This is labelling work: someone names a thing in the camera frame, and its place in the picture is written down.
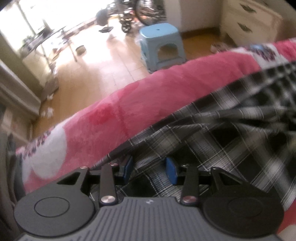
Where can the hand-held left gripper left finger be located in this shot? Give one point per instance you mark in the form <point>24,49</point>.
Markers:
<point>128,168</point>

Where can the black wheelchair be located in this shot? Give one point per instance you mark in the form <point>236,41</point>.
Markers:
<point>148,11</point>

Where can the cream wooden nightstand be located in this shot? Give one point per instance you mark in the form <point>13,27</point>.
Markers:
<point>254,18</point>

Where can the crumpled tissue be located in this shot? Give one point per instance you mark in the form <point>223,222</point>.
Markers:
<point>50,96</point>
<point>47,112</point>

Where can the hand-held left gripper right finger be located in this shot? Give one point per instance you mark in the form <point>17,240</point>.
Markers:
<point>171,172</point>

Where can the light blue plastic stool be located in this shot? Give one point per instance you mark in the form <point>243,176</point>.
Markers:
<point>159,34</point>

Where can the black white plaid pants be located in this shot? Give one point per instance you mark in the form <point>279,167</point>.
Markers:
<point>231,150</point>

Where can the small floor bowl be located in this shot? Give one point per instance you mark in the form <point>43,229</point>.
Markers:
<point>81,49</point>

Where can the folding table with clutter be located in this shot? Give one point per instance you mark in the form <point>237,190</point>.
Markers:
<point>41,37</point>

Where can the pink floral blanket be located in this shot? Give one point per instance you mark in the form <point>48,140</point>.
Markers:
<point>150,92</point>

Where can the black floor fan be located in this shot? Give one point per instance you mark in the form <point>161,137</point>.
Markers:
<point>101,17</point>

